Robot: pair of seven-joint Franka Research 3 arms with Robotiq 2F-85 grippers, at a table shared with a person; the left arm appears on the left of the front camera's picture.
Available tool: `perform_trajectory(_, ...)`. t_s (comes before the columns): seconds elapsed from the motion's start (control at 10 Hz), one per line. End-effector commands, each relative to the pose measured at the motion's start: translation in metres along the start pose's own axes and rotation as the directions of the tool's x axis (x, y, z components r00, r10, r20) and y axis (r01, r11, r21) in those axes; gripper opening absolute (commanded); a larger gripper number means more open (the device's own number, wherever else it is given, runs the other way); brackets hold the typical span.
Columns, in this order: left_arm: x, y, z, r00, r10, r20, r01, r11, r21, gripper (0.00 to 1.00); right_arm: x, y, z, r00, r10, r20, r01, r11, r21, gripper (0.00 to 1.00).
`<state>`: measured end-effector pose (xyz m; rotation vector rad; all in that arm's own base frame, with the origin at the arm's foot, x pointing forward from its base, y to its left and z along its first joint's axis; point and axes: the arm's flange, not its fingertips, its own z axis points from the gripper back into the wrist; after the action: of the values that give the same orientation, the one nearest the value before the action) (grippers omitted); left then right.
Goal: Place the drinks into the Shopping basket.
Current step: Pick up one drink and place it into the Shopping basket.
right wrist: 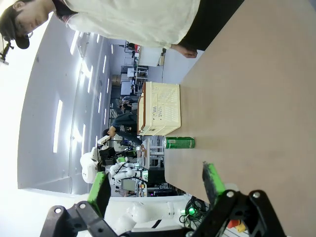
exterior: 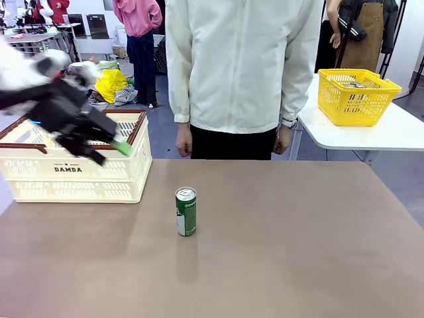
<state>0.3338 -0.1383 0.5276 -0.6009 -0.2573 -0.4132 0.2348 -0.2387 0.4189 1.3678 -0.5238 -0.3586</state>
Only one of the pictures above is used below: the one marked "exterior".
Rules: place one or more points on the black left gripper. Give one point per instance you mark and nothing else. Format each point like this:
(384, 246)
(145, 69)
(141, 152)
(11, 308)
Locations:
(63, 111)

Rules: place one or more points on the green drink can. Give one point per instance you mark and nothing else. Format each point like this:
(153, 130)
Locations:
(186, 215)

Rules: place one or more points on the person's right forearm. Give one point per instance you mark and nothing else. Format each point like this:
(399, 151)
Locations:
(179, 96)

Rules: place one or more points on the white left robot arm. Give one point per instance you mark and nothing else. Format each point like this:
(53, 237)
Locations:
(20, 71)

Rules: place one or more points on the person's left forearm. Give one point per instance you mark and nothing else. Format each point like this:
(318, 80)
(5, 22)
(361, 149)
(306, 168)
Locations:
(295, 92)

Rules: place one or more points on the cream plastic shopping basket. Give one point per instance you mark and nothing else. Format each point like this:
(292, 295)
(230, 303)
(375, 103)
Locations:
(76, 183)

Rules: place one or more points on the yellow plastic basket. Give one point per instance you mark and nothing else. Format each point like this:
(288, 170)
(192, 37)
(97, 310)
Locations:
(356, 99)

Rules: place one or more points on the person's right hand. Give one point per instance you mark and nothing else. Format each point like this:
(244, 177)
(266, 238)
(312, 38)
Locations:
(183, 144)

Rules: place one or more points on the person's left hand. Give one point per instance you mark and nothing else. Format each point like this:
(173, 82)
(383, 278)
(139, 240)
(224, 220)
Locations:
(281, 144)

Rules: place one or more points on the checkered cloth pile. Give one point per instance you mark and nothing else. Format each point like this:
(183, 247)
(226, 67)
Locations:
(126, 94)

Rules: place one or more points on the yellow plastic bag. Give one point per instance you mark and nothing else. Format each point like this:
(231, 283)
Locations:
(111, 83)

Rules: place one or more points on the person in pink hoodie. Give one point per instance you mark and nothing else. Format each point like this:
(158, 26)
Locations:
(137, 39)

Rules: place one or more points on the grey background desk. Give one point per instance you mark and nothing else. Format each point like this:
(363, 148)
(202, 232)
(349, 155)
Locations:
(33, 38)

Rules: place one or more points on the person in white jacket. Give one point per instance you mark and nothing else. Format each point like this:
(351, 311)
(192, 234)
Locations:
(238, 63)

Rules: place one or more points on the white wrist watch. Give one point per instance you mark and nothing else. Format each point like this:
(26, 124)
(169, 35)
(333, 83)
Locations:
(287, 122)

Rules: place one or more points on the silver-topped can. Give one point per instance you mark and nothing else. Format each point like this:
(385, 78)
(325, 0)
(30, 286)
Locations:
(354, 85)

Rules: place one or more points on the black jacket with stripes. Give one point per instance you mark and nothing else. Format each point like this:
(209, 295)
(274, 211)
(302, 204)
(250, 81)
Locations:
(352, 20)

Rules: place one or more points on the white side table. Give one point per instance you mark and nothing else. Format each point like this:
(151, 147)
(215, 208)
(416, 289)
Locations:
(381, 132)

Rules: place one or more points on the brown apron on mannequin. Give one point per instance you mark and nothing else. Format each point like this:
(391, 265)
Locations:
(362, 36)

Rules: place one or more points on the black metal stand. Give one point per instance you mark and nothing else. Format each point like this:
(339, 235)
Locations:
(394, 36)

